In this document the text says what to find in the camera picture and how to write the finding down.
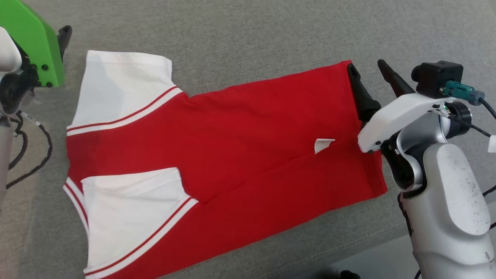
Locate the black cable with teal plug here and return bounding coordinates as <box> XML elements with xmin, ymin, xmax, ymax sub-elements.
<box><xmin>443</xmin><ymin>81</ymin><xmax>496</xmax><ymax>138</ymax></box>
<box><xmin>6</xmin><ymin>110</ymin><xmax>53</xmax><ymax>190</ymax></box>

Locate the red shirt with white sleeves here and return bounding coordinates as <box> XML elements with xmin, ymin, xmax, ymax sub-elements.
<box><xmin>63</xmin><ymin>50</ymin><xmax>388</xmax><ymax>279</ymax></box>

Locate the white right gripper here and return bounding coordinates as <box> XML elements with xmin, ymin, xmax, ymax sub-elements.
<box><xmin>348</xmin><ymin>59</ymin><xmax>447</xmax><ymax>154</ymax></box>

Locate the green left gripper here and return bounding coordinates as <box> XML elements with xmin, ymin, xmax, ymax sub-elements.
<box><xmin>0</xmin><ymin>0</ymin><xmax>73</xmax><ymax>88</ymax></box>

